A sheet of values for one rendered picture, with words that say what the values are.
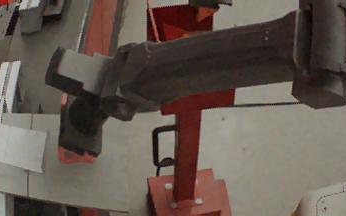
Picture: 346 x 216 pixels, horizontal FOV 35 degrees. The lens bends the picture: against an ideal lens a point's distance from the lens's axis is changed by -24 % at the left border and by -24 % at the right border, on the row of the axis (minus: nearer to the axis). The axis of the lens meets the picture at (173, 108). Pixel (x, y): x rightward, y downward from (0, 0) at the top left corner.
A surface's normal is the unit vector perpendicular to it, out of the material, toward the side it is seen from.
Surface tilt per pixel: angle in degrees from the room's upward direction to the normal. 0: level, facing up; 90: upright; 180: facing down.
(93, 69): 40
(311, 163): 0
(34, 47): 0
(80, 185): 0
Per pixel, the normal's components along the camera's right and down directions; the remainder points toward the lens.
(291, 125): 0.00, -0.61
